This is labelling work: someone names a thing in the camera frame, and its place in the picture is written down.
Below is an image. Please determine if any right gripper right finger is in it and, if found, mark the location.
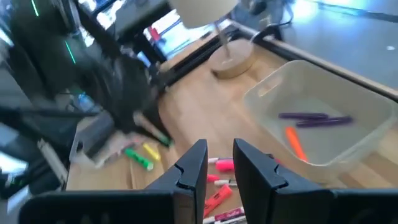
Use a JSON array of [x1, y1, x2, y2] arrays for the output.
[[233, 138, 398, 224]]

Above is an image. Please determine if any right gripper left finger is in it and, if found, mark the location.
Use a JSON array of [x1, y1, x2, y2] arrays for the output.
[[18, 139, 208, 224]]

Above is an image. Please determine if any green capped marker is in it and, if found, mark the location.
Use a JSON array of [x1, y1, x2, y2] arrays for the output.
[[133, 111, 173, 147]]

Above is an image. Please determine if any coral red Sharpie highlighter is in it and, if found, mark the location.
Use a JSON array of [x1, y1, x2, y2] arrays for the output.
[[203, 184, 234, 218]]

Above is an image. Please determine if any crimson EXPO marker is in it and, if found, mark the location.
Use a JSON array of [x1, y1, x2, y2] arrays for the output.
[[202, 206, 246, 223]]

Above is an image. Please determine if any yellow translucent highlighter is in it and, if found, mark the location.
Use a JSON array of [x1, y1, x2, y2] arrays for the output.
[[142, 142, 162, 162]]

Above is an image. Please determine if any green Sharpie highlighter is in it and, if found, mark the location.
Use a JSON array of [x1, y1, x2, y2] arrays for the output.
[[124, 148, 155, 172]]

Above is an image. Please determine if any orange highlighter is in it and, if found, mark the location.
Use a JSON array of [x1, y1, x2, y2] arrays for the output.
[[285, 125, 309, 163]]

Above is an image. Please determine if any pink Sharpie highlighter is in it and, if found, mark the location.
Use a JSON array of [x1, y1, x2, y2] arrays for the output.
[[215, 159, 235, 173]]

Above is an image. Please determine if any purple marker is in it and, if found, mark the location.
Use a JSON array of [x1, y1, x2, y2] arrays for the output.
[[295, 115, 354, 129], [278, 112, 330, 121]]

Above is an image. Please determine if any white shade table lamp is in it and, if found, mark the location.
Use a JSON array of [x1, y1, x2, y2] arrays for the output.
[[169, 0, 258, 79]]

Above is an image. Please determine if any cream plastic bin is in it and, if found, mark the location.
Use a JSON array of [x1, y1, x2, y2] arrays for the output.
[[242, 58, 397, 184]]

